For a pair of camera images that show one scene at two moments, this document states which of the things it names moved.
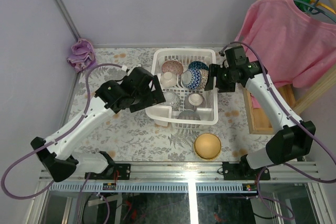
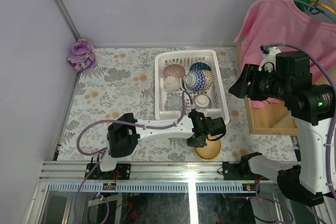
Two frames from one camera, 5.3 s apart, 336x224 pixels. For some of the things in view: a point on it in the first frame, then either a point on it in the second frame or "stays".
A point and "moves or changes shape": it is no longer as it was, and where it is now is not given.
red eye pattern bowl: (175, 66) moves or changes shape
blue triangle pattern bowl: (197, 65) stays
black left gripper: (157, 91) to (197, 140)
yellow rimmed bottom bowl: (207, 146) stays
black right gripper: (215, 70) to (250, 73)
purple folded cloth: (83, 55) stays
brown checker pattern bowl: (204, 78) moves or changes shape
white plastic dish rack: (182, 74) moves or changes shape
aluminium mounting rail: (192, 172) stays
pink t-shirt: (295, 47) stays
